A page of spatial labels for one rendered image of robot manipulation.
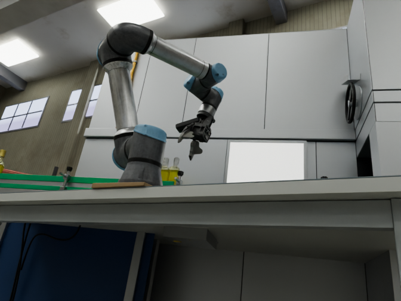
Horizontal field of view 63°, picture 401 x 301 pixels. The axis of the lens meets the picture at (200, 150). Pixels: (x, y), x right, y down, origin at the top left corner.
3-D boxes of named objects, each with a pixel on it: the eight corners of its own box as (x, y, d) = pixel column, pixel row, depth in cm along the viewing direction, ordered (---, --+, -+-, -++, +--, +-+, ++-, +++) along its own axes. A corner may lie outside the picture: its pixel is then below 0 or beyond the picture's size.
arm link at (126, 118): (127, 168, 115) (105, 22, 122) (112, 174, 126) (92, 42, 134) (158, 164, 122) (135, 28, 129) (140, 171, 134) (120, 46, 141)
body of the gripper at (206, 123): (201, 135, 141) (212, 112, 145) (184, 131, 145) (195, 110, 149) (206, 144, 147) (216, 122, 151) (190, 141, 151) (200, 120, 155)
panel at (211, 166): (307, 203, 167) (306, 143, 181) (307, 201, 165) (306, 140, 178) (142, 193, 189) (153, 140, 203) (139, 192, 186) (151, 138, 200)
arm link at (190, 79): (199, 65, 144) (218, 81, 149) (185, 76, 153) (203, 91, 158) (193, 79, 141) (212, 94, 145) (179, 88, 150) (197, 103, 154)
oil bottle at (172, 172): (175, 208, 168) (181, 168, 177) (172, 204, 163) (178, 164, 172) (165, 206, 170) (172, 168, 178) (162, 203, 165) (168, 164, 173)
